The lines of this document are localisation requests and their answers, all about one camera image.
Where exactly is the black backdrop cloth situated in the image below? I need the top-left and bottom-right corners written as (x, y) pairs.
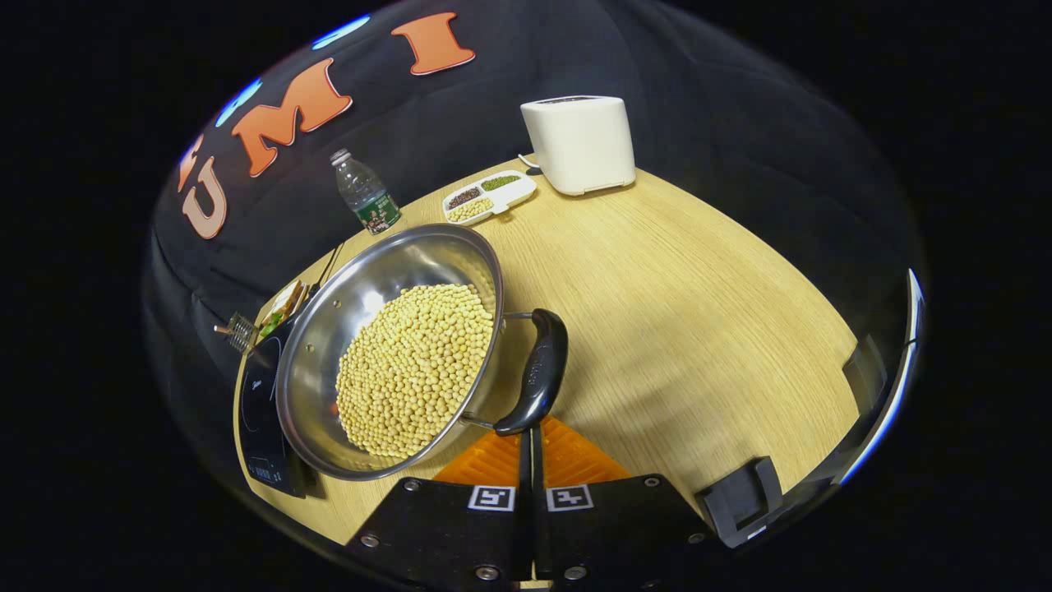
top-left (144, 0), bottom-right (921, 461)

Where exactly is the steel pot with soybeans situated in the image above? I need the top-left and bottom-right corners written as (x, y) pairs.
top-left (275, 224), bottom-right (570, 482)

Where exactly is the black cooktop cable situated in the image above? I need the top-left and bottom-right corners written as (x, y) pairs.
top-left (315, 243), bottom-right (346, 290)

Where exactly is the white divided bean plate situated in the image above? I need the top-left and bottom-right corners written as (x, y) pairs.
top-left (442, 170), bottom-right (538, 227)

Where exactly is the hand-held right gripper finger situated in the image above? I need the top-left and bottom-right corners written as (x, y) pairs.
top-left (345, 419), bottom-right (535, 585)
top-left (533, 415), bottom-right (716, 583)

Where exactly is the white toaster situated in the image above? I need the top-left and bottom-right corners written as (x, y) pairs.
top-left (520, 95), bottom-right (636, 197)

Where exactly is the black induction cooktop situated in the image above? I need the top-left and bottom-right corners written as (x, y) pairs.
top-left (237, 317), bottom-right (317, 498)

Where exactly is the sandwich on white plate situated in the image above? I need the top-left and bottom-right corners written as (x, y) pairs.
top-left (259, 280), bottom-right (309, 338)

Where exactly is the clear plastic water bottle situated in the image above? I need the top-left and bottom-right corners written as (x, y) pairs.
top-left (330, 148), bottom-right (402, 236)

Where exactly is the black plastic bracket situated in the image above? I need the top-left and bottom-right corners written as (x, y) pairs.
top-left (697, 456), bottom-right (786, 548)

